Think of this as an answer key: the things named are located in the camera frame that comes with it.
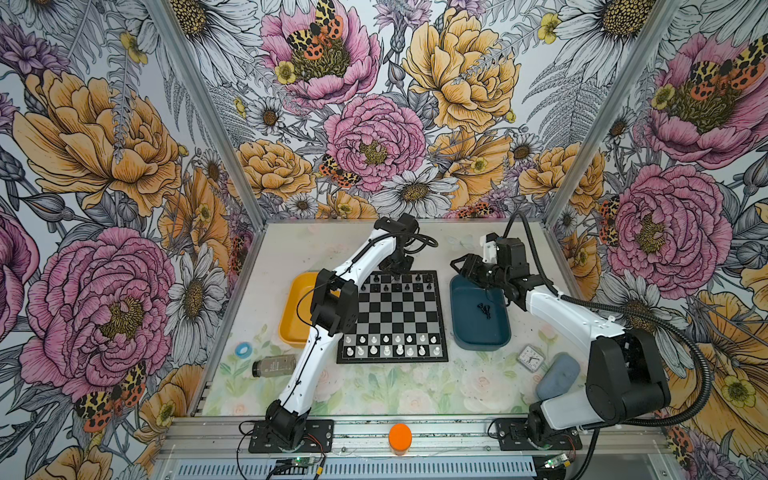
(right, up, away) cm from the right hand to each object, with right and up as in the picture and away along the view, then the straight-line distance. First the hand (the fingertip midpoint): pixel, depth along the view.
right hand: (456, 273), depth 87 cm
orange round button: (-17, -33, -22) cm, 43 cm away
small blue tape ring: (-62, -22, +1) cm, 65 cm away
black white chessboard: (-16, -14, +5) cm, 22 cm away
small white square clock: (+21, -24, -2) cm, 31 cm away
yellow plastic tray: (-37, -7, -27) cm, 47 cm away
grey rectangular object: (-50, -24, -6) cm, 56 cm away
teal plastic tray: (+9, -14, +7) cm, 18 cm away
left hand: (-18, -3, +10) cm, 21 cm away
